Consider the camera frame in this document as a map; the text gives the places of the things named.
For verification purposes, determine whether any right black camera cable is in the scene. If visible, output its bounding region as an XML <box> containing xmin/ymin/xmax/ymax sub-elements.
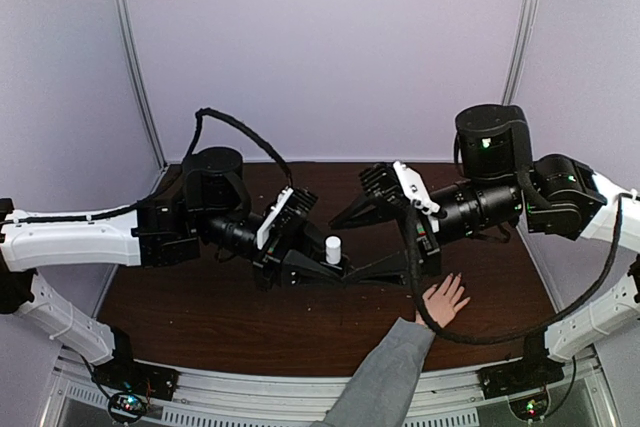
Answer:
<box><xmin>403</xmin><ymin>131</ymin><xmax>625</xmax><ymax>346</ymax></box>

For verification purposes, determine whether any white cap with black brush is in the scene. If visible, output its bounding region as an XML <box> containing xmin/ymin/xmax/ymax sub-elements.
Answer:
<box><xmin>325</xmin><ymin>236</ymin><xmax>342</xmax><ymax>265</ymax></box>

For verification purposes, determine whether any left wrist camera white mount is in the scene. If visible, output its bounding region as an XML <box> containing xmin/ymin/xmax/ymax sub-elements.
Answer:
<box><xmin>256</xmin><ymin>187</ymin><xmax>318</xmax><ymax>250</ymax></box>

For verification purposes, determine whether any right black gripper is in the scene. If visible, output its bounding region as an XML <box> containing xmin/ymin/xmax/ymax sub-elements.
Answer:
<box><xmin>328</xmin><ymin>174</ymin><xmax>524</xmax><ymax>289</ymax></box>

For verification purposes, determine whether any round controller board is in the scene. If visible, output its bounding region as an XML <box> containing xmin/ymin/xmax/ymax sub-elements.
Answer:
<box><xmin>107</xmin><ymin>392</ymin><xmax>147</xmax><ymax>422</ymax></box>
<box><xmin>510</xmin><ymin>397</ymin><xmax>549</xmax><ymax>421</ymax></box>

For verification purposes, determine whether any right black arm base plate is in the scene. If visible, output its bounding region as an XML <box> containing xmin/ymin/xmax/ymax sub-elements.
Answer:
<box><xmin>478</xmin><ymin>359</ymin><xmax>564</xmax><ymax>399</ymax></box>

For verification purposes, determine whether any black camera cable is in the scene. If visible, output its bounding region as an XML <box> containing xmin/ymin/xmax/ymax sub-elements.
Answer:
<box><xmin>89</xmin><ymin>107</ymin><xmax>294</xmax><ymax>223</ymax></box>
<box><xmin>403</xmin><ymin>131</ymin><xmax>625</xmax><ymax>346</ymax></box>

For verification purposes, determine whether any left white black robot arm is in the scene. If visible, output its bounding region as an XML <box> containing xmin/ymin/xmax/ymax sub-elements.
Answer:
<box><xmin>1</xmin><ymin>147</ymin><xmax>351</xmax><ymax>391</ymax></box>

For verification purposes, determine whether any right round controller board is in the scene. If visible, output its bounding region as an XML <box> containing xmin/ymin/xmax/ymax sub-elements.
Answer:
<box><xmin>510</xmin><ymin>397</ymin><xmax>549</xmax><ymax>421</ymax></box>

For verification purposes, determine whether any aluminium corner post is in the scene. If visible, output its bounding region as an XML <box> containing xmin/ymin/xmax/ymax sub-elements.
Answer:
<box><xmin>501</xmin><ymin>0</ymin><xmax>539</xmax><ymax>105</ymax></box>
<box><xmin>113</xmin><ymin>0</ymin><xmax>167</xmax><ymax>169</ymax></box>

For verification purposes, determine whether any left aluminium corner post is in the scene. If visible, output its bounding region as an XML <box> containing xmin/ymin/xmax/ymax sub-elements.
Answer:
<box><xmin>113</xmin><ymin>0</ymin><xmax>167</xmax><ymax>169</ymax></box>

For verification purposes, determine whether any left black camera cable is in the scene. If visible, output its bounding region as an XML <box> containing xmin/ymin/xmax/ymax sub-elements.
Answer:
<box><xmin>89</xmin><ymin>107</ymin><xmax>294</xmax><ymax>223</ymax></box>

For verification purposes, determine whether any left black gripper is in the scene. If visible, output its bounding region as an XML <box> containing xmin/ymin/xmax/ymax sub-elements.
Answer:
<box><xmin>195</xmin><ymin>207</ymin><xmax>355</xmax><ymax>295</ymax></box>

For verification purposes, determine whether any right aluminium corner post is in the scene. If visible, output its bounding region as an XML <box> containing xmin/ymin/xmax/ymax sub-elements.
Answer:
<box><xmin>501</xmin><ymin>0</ymin><xmax>539</xmax><ymax>105</ymax></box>

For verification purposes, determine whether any person's bare hand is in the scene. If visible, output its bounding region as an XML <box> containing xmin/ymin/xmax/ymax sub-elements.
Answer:
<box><xmin>422</xmin><ymin>273</ymin><xmax>471</xmax><ymax>328</ymax></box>

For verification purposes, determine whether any left round controller board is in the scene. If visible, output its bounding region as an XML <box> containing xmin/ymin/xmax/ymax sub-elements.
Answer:
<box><xmin>107</xmin><ymin>392</ymin><xmax>147</xmax><ymax>422</ymax></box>

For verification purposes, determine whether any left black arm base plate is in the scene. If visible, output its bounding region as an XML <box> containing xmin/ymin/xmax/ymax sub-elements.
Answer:
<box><xmin>93</xmin><ymin>362</ymin><xmax>179</xmax><ymax>401</ymax></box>

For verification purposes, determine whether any aluminium front frame rail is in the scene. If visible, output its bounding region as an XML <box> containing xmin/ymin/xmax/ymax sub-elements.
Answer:
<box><xmin>37</xmin><ymin>341</ymin><xmax>621</xmax><ymax>426</ymax></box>

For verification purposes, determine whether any grey sleeved forearm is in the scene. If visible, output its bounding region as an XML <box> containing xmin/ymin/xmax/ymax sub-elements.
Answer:
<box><xmin>313</xmin><ymin>318</ymin><xmax>435</xmax><ymax>426</ymax></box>

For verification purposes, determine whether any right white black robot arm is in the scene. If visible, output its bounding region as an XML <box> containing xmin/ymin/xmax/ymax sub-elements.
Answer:
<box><xmin>330</xmin><ymin>104</ymin><xmax>639</xmax><ymax>389</ymax></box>

